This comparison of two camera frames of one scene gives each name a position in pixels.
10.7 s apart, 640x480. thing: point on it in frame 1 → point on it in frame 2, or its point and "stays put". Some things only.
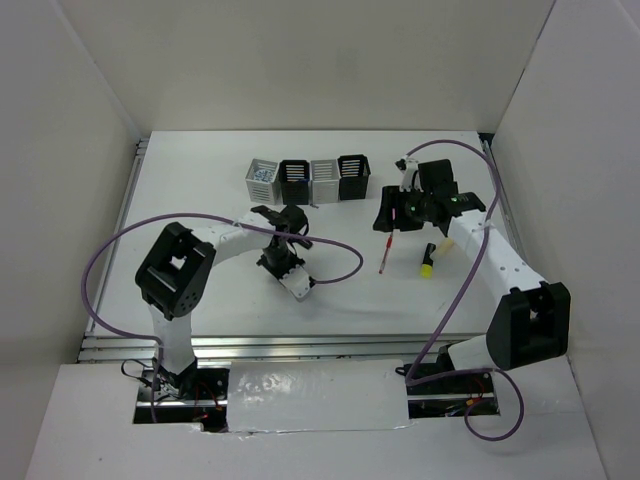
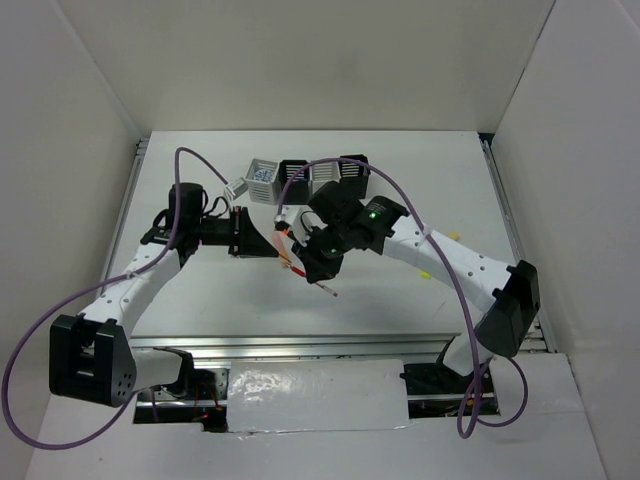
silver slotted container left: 263,180 stays put
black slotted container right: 354,174 stays put
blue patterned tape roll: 264,175 stays put
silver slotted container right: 325,181 stays put
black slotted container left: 295,175 stays put
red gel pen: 388,245 → 303,274
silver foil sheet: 316,395 stays put
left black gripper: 295,261 → 249,243
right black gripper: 392,198 → 316,268
